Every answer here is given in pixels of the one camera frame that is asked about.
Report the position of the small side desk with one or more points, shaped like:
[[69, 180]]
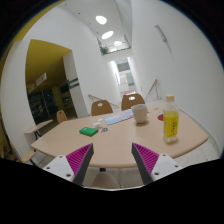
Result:
[[35, 129]]

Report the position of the pastel striped paper sheet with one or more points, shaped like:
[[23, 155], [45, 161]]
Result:
[[118, 117]]

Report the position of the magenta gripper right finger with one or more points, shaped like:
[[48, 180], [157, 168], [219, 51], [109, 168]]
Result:
[[153, 166]]

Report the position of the green card box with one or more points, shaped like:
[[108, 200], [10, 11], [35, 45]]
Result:
[[88, 131]]

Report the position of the small colourful item on table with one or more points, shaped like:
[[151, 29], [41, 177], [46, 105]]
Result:
[[105, 129]]

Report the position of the wooden chair right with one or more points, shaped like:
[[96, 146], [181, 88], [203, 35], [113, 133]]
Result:
[[130, 100]]

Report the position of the wooden chair far left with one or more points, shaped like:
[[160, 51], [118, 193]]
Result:
[[61, 116]]

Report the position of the wooden chair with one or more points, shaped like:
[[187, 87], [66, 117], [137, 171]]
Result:
[[130, 100], [101, 107], [61, 116]]

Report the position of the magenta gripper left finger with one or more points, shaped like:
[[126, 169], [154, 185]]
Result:
[[72, 167]]

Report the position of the potted plant on balcony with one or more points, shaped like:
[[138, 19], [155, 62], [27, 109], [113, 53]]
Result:
[[104, 50]]

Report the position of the yellow drink plastic bottle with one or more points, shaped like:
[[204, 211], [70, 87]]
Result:
[[170, 119]]

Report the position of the wooden stair handrail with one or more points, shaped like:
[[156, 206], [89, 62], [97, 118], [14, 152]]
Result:
[[153, 85]]

